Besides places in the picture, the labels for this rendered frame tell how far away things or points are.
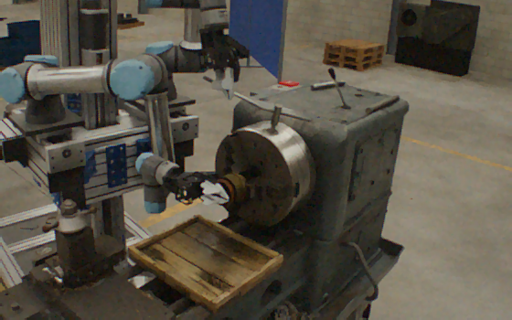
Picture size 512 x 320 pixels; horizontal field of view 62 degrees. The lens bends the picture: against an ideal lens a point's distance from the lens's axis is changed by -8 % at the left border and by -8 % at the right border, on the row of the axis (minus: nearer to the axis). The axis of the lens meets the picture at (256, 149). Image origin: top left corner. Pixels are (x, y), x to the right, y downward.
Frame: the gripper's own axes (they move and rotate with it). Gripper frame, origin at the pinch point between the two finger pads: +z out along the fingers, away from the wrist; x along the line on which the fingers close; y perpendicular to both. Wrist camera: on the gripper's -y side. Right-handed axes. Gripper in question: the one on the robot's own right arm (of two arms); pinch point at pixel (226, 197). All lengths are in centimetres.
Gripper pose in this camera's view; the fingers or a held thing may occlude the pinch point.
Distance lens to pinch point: 131.6
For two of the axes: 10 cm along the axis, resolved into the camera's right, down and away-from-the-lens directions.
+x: 0.6, -9.3, -3.7
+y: -6.4, 2.5, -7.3
